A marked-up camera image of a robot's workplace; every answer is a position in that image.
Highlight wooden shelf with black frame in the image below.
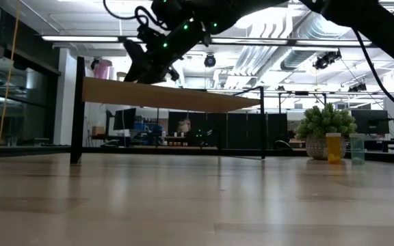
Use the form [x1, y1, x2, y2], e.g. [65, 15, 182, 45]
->
[69, 56, 266, 165]

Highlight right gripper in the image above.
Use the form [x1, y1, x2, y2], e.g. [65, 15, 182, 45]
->
[123, 0, 207, 83]

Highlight black room divider panels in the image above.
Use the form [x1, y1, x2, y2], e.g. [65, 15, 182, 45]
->
[168, 111, 289, 150]

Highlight green plant in patterned pot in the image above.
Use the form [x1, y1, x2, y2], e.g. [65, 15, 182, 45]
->
[294, 102, 358, 161]

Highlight yellow hanging cable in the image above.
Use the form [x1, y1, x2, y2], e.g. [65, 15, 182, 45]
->
[0, 0, 22, 146]

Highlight black table edge rail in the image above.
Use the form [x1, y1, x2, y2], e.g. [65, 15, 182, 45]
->
[0, 145, 394, 165]

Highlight black track spotlight cluster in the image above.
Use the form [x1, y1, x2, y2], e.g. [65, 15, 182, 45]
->
[312, 50, 342, 71]

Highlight black office chair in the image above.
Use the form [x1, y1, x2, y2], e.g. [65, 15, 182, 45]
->
[272, 139, 292, 150]

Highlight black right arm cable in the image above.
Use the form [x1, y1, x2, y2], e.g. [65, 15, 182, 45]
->
[352, 29, 394, 120]

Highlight black track spotlight pair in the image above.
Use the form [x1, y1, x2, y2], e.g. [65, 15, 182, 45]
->
[347, 83, 368, 93]

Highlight teal medicine bottle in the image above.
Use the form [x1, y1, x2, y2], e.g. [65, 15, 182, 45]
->
[349, 133, 366, 165]

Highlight silver ventilation duct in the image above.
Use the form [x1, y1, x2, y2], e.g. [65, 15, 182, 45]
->
[280, 13, 352, 72]

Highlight orange medicine bottle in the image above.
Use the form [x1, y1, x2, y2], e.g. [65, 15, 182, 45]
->
[325, 133, 342, 165]

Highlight wide black computer monitor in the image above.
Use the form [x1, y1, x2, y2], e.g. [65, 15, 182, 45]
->
[350, 109, 390, 135]

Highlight person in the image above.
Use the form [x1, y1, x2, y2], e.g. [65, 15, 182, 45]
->
[178, 118, 192, 135]

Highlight pink medicine bottle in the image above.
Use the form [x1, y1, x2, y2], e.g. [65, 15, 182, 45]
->
[94, 59, 113, 80]

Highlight black looped gripper cable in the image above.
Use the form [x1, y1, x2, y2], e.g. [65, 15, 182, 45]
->
[103, 0, 170, 32]

